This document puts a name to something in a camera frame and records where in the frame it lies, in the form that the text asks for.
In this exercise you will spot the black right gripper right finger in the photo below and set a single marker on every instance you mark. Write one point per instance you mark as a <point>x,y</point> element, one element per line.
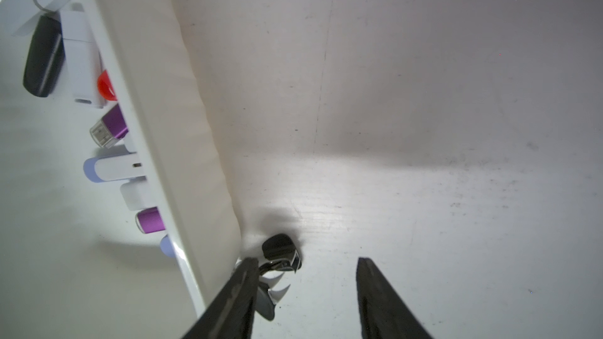
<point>383,314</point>

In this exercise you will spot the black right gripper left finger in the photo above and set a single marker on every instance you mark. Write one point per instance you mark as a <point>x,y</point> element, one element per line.
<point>231,313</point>

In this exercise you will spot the white blue usb drive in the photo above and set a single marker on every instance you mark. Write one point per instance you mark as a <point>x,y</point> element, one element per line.
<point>167,247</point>

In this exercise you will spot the dark purple usb drive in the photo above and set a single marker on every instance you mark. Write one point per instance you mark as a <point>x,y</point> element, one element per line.
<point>149,221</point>

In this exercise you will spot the silver purple usb drive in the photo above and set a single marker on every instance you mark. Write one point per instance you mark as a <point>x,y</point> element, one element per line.
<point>114,168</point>

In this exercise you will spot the red translucent usb drive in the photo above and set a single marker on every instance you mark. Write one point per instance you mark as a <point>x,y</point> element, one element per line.
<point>105,88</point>

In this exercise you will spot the black oblong usb drive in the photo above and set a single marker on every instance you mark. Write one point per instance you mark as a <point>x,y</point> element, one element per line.
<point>45,58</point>

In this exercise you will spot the white clear usb drive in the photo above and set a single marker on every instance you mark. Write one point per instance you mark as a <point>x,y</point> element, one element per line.
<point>137,194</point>

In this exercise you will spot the black binder clip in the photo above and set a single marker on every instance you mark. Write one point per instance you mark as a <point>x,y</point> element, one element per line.
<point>281,255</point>

